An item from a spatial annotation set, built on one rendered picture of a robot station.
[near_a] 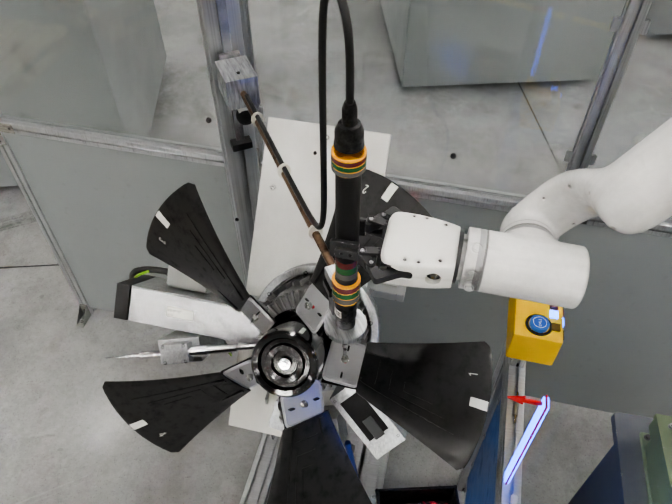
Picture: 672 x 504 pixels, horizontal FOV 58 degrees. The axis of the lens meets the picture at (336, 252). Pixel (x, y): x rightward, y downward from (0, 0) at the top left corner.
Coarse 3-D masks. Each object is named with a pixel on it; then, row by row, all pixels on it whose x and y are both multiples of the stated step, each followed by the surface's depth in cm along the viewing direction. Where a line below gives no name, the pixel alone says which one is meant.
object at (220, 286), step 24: (192, 192) 103; (168, 216) 109; (192, 216) 105; (168, 240) 112; (192, 240) 108; (216, 240) 104; (168, 264) 118; (192, 264) 113; (216, 264) 107; (216, 288) 113; (240, 288) 106
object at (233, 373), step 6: (234, 366) 109; (240, 366) 109; (246, 366) 110; (228, 372) 109; (234, 372) 110; (246, 372) 111; (252, 372) 112; (234, 378) 112; (240, 378) 112; (246, 378) 113; (240, 384) 114; (246, 384) 115; (252, 384) 115; (258, 384) 116
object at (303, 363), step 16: (288, 320) 110; (272, 336) 103; (288, 336) 103; (304, 336) 103; (256, 352) 104; (272, 352) 104; (288, 352) 104; (304, 352) 104; (320, 352) 105; (256, 368) 105; (272, 368) 105; (304, 368) 104; (272, 384) 105; (288, 384) 105; (304, 384) 104
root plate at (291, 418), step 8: (304, 392) 111; (312, 392) 112; (320, 392) 114; (280, 400) 108; (288, 400) 109; (296, 400) 110; (312, 400) 112; (320, 400) 114; (288, 408) 109; (296, 408) 110; (304, 408) 111; (312, 408) 112; (320, 408) 114; (288, 416) 109; (296, 416) 110; (304, 416) 111; (312, 416) 112; (288, 424) 109
